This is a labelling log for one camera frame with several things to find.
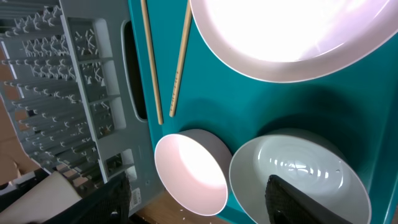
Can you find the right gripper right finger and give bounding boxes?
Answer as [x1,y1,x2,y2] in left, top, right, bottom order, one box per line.
[265,175,349,224]

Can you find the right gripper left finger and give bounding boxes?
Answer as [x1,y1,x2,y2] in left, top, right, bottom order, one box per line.
[44,173,131,224]

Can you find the pale green bowl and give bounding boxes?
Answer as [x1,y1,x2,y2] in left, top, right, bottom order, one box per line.
[229,128,372,223]

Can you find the small pink bowl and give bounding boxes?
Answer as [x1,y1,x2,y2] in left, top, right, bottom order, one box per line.
[154,129,232,217]

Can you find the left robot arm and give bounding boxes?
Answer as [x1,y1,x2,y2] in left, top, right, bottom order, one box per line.
[1,172,81,224]

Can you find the grey dishwasher rack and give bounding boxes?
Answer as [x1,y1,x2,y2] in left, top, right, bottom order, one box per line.
[1,0,163,213]

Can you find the teal plastic tray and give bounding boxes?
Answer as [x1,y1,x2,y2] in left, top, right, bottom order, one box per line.
[128,1,397,223]

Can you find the wooden chopstick right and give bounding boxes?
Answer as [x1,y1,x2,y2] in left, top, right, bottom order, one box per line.
[169,0,192,117]

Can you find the wooden chopstick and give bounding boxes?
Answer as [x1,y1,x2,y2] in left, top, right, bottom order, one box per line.
[141,0,164,125]
[169,0,192,117]

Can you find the large white plate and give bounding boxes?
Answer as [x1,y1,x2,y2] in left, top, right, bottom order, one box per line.
[190,0,397,83]

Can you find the wooden chopstick left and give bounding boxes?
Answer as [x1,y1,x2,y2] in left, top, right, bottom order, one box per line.
[141,0,164,125]

